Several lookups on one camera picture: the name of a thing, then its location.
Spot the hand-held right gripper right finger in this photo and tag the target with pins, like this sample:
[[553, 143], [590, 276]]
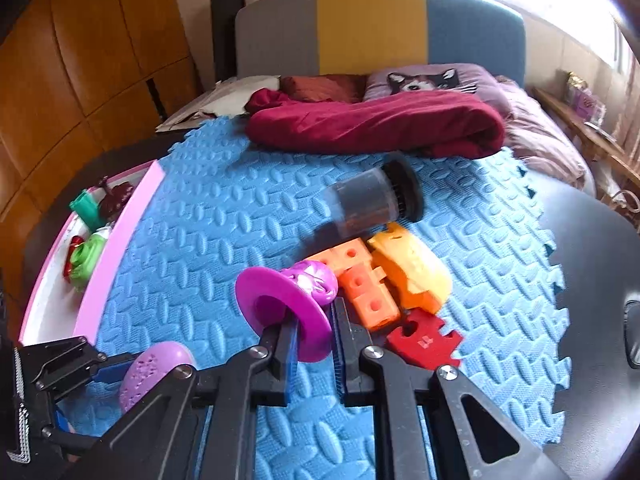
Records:
[[339, 360]]

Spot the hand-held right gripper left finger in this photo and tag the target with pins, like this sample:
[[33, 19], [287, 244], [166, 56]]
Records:
[[282, 365]]

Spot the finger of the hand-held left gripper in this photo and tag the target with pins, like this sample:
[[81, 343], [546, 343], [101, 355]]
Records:
[[62, 435], [70, 365]]

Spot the orange toy blocks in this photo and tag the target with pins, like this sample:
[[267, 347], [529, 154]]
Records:
[[365, 305]]

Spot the magenta disc toy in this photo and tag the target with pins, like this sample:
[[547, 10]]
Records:
[[270, 300]]

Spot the purple oval toy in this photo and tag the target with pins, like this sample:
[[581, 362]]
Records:
[[150, 370]]

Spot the red puzzle piece toy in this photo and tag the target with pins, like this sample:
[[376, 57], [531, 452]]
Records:
[[425, 345]]

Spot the light green plastic toy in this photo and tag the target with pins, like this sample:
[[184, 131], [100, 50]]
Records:
[[89, 260]]

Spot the glossy red toy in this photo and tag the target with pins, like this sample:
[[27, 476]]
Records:
[[72, 250]]

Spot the yellow orange plastic toy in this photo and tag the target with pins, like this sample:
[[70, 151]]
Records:
[[415, 270]]

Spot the pink cardboard box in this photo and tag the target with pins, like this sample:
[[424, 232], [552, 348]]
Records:
[[125, 240]]

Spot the dark green plastic toy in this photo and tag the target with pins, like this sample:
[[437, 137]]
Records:
[[86, 208]]

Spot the clear jar black lid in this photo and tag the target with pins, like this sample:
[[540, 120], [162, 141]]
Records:
[[365, 200]]

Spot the dark brown toy figure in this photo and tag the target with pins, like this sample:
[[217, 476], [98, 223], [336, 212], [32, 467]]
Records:
[[115, 197]]

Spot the blue foam mat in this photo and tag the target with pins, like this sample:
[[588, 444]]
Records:
[[225, 220]]

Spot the maroon blanket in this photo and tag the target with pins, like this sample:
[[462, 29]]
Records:
[[375, 125]]

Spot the maroon pillow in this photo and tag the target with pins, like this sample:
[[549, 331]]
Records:
[[320, 87]]

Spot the mauve bed sheet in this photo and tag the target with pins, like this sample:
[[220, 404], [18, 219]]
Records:
[[540, 135]]

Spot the wooden wardrobe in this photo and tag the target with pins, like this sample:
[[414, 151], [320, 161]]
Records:
[[75, 60]]

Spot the purple animal print pillow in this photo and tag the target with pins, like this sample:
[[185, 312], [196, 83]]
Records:
[[465, 77]]

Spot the wooden shelf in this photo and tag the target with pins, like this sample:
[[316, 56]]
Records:
[[590, 140]]

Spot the black rolled mat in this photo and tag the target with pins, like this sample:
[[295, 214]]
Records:
[[227, 35]]

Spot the grey yellow blue headboard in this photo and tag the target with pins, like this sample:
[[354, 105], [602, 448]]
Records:
[[370, 25]]

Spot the purple box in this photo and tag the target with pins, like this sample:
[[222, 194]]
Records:
[[585, 100]]

